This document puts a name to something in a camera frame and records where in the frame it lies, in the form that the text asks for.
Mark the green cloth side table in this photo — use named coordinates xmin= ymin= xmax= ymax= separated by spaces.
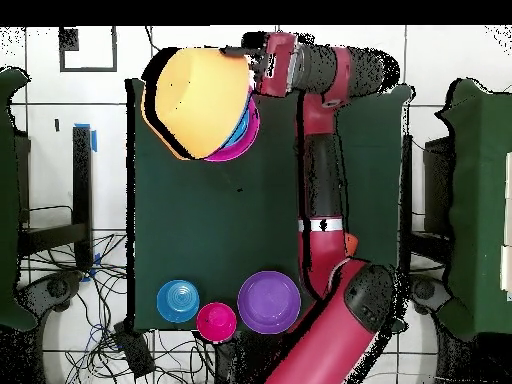
xmin=434 ymin=76 xmax=512 ymax=343
xmin=0 ymin=66 xmax=39 ymax=333

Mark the large pink bowl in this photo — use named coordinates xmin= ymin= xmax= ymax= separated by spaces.
xmin=204 ymin=94 xmax=261 ymax=163

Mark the black metal stand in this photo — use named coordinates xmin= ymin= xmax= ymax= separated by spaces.
xmin=15 ymin=125 xmax=95 ymax=273
xmin=399 ymin=133 xmax=455 ymax=267

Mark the small blue bowl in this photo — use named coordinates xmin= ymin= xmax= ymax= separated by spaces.
xmin=156 ymin=278 xmax=201 ymax=324

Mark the black square floor frame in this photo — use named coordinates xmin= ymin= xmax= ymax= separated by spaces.
xmin=58 ymin=25 xmax=119 ymax=74

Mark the small crimson bowl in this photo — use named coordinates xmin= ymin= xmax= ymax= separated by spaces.
xmin=195 ymin=302 xmax=238 ymax=343

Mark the purple bowl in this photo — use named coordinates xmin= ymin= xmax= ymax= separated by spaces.
xmin=236 ymin=270 xmax=302 ymax=335

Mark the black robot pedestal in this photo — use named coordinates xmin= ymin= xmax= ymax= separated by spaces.
xmin=215 ymin=331 xmax=289 ymax=384

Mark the orange-red plastic cup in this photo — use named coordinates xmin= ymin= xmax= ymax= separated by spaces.
xmin=343 ymin=233 xmax=360 ymax=258

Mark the dark green tablecloth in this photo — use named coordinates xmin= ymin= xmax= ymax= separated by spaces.
xmin=125 ymin=77 xmax=413 ymax=335

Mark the large blue bowl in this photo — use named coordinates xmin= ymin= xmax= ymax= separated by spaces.
xmin=221 ymin=106 xmax=252 ymax=150

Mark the large orange bowl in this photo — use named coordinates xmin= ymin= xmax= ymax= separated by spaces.
xmin=140 ymin=47 xmax=253 ymax=161

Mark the black power strip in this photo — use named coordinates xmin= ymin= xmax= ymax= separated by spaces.
xmin=112 ymin=319 xmax=156 ymax=380

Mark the blue floor tape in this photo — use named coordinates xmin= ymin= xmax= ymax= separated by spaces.
xmin=73 ymin=122 xmax=98 ymax=153

